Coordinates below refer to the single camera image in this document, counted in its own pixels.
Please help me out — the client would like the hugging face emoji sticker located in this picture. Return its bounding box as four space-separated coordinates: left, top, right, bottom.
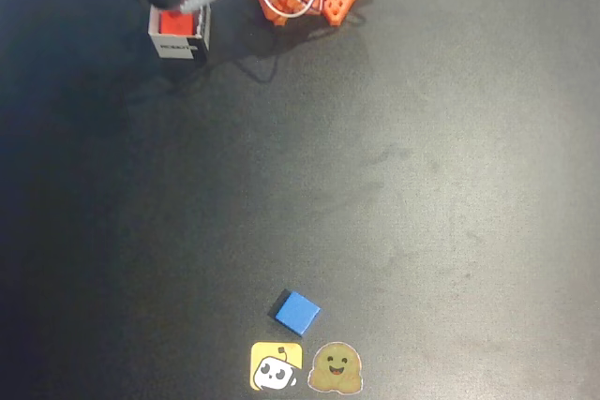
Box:
306 341 366 395

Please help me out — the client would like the blue cube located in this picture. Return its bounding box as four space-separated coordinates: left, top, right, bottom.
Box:
267 289 323 338

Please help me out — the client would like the red cube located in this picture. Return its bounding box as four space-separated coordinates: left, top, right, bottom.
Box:
157 11 197 37

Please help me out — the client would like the white cardboard box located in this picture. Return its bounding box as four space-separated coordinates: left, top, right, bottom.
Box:
147 3 213 61

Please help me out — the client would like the yellow robot face sticker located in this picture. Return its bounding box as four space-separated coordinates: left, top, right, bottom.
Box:
248 341 305 392

